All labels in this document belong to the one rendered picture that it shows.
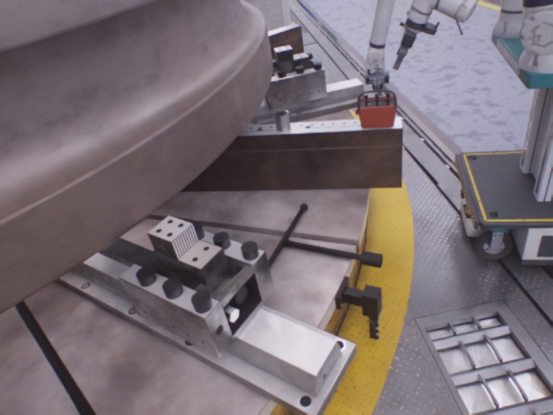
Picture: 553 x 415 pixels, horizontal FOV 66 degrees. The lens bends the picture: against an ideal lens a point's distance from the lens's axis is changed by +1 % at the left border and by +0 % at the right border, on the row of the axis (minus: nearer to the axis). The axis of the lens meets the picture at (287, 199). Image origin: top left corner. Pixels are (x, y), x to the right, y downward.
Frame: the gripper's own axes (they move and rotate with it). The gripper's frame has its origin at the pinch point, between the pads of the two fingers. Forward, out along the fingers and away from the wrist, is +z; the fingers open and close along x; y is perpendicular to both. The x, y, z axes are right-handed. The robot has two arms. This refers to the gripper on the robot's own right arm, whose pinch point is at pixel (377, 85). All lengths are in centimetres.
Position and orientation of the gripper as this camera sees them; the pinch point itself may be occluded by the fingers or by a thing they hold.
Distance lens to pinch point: 241.4
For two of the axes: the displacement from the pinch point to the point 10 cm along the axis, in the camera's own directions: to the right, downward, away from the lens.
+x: 9.7, -0.1, -2.2
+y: -1.4, -8.1, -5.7
